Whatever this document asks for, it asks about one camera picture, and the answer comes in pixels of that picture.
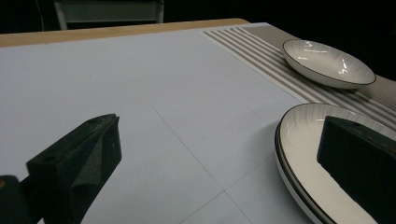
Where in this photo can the white table cover sheet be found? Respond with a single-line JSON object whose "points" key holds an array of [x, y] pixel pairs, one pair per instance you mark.
{"points": [[124, 77]]}

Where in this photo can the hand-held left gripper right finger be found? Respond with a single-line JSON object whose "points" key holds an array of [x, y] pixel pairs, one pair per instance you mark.
{"points": [[361, 165]]}

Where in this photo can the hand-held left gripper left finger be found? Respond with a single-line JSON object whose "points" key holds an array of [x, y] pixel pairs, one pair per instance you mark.
{"points": [[71, 165]]}

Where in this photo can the white dark-rimmed plate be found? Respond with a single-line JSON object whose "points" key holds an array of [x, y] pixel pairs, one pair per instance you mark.
{"points": [[323, 62], [302, 202], [302, 149]]}

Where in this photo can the striped woven placemat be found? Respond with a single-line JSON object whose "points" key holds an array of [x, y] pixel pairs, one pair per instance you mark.
{"points": [[264, 62]]}

